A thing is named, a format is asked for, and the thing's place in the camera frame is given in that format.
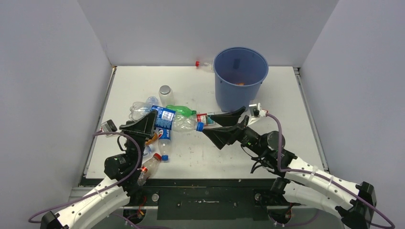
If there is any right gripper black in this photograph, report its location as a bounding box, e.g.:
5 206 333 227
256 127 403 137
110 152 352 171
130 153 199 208
202 107 268 158

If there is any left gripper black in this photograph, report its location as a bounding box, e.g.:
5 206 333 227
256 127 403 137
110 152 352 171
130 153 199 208
120 107 160 169

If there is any pepsi bottle blue cap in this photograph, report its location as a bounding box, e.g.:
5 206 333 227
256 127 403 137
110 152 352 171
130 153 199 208
158 128 172 162

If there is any red label clear bottle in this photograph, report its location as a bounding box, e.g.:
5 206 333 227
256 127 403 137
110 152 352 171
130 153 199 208
195 112 223 126

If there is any blue label blue cap bottle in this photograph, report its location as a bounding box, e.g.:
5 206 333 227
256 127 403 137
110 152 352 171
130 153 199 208
150 105 204 132

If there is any clear bottle near left arm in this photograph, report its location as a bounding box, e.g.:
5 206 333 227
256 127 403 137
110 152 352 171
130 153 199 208
143 145 156 157

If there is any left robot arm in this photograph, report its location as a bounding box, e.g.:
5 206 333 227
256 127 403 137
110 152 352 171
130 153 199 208
40 111 158 229

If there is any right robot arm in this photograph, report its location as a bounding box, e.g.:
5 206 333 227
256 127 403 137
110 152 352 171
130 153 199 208
202 107 376 229

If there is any blue plastic bin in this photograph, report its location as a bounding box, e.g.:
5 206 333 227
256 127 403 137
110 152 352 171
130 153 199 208
213 47 269 112

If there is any small orange bottle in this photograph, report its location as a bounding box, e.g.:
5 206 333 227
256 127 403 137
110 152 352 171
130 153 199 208
145 133 159 146

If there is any crushed blue label bottle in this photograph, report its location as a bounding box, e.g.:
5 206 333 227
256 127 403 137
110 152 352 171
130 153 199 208
128 96 160 122

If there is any clear jar silver lid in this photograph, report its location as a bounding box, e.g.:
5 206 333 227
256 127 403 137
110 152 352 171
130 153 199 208
159 85 175 107

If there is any green plastic bottle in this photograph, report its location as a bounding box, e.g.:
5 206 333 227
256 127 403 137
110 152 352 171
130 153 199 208
166 105 197 117

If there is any small red cap bottle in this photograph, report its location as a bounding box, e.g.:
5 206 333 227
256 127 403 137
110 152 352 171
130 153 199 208
137 153 162 186

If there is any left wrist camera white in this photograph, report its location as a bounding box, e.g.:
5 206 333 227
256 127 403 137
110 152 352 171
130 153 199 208
99 119 117 133

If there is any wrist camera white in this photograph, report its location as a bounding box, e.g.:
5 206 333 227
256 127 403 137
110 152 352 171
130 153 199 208
99 119 117 133
249 103 268 118

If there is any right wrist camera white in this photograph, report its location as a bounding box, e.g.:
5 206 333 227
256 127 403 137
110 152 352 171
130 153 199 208
249 103 268 118

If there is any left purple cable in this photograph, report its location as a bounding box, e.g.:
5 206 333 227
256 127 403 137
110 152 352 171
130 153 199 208
28 132 143 223

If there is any red cap bottle by wall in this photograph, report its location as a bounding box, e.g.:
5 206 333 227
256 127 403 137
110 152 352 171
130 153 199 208
195 61 213 73

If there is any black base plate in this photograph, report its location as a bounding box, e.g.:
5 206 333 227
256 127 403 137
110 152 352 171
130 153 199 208
124 179 291 221

